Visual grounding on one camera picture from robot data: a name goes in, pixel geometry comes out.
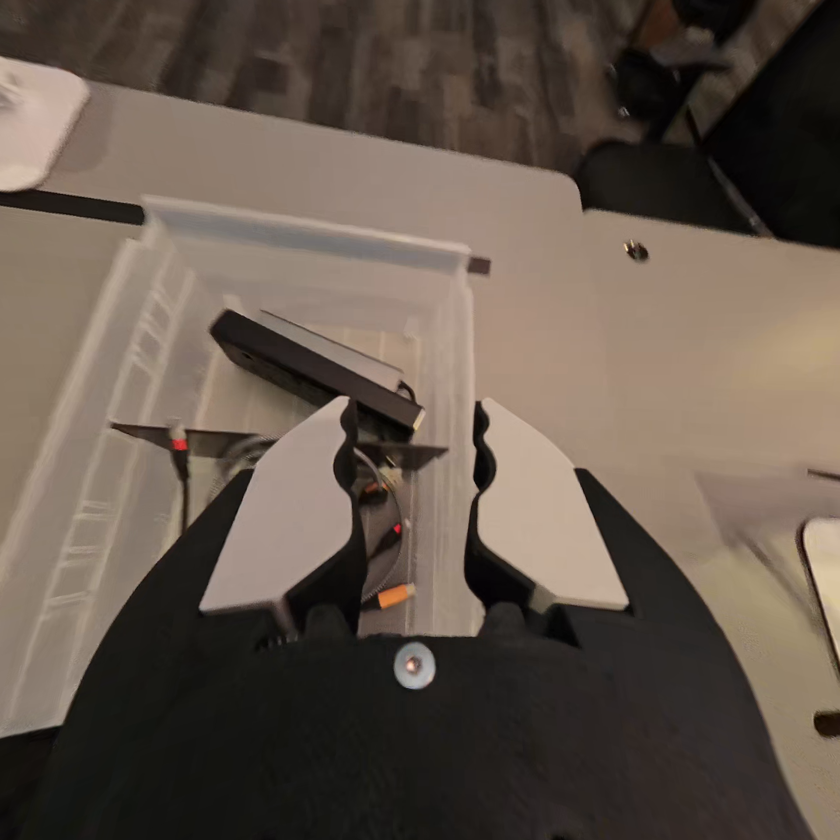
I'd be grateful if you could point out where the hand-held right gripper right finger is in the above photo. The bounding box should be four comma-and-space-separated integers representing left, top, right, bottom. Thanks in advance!
462, 397, 631, 636

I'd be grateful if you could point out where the white rounded pad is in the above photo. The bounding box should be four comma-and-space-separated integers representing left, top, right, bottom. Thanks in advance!
0, 56, 91, 193

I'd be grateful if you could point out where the black cable red plug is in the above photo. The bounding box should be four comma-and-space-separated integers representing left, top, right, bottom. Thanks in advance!
167, 420, 193, 532

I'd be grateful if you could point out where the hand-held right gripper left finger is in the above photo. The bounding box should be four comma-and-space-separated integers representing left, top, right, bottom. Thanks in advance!
199, 395, 368, 639

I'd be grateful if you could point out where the clear plastic bin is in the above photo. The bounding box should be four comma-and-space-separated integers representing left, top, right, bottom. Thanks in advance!
0, 195, 475, 739

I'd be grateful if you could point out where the grey braided usb cable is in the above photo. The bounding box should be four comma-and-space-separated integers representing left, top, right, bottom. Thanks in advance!
357, 449, 414, 595

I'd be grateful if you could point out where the black office chair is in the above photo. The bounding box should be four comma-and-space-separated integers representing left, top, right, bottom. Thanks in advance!
574, 39, 840, 247

